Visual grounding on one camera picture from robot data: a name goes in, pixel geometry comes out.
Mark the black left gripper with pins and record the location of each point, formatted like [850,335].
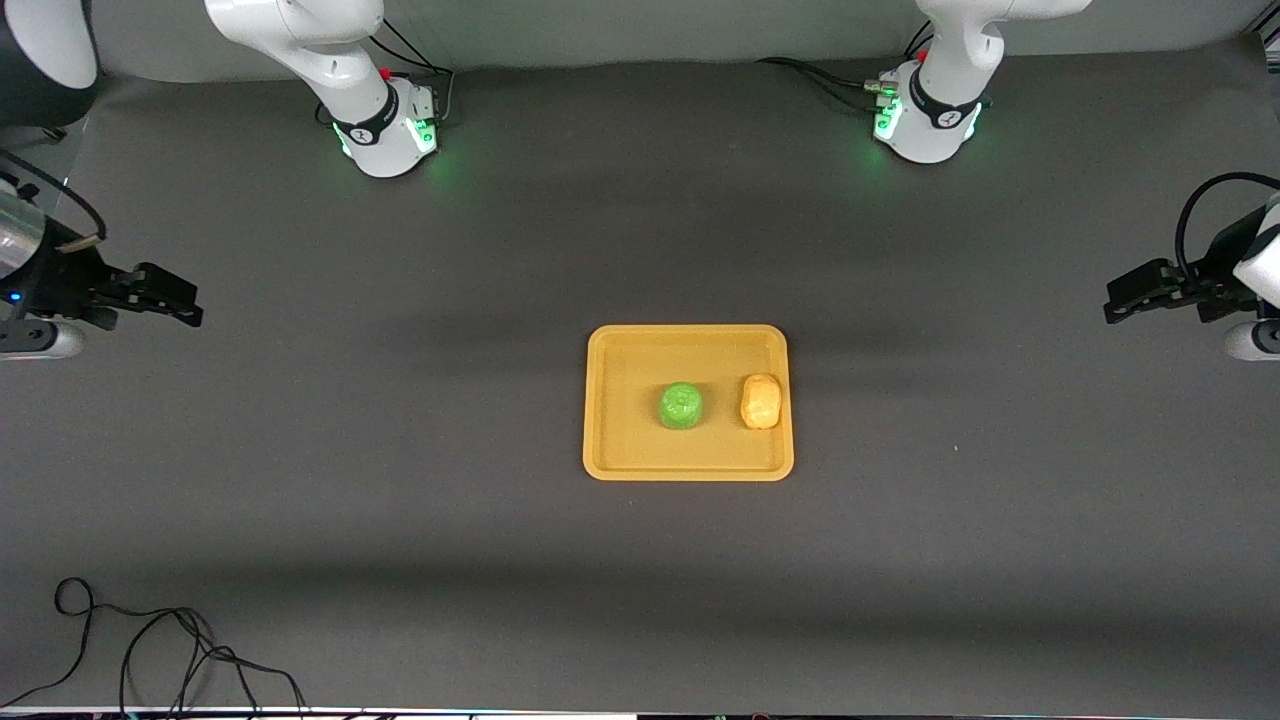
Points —
[1212,272]

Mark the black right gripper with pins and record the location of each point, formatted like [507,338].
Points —
[60,277]

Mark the yellow-brown potato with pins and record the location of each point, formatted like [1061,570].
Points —
[761,401]

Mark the green apple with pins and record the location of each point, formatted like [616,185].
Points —
[681,405]

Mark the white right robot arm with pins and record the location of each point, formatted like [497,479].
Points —
[330,60]

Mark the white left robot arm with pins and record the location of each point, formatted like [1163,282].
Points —
[950,70]

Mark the yellow plastic tray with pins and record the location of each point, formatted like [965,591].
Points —
[688,450]

